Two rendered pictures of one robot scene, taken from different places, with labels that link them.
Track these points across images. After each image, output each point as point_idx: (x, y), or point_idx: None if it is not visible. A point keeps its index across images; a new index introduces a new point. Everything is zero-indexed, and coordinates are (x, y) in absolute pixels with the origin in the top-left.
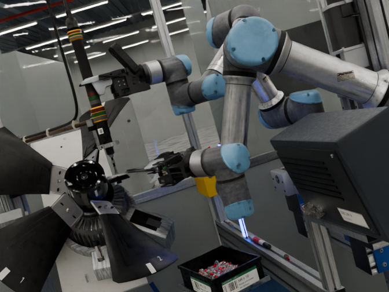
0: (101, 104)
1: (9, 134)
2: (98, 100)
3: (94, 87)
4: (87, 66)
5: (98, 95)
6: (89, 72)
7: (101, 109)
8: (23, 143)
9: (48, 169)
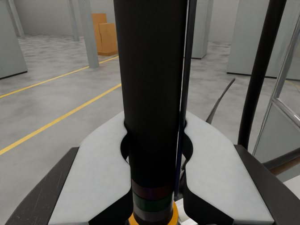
0: (139, 221)
1: (222, 93)
2: (134, 205)
3: (129, 164)
4: (119, 66)
5: (135, 196)
6: (123, 97)
7: (128, 223)
8: (207, 118)
9: (181, 168)
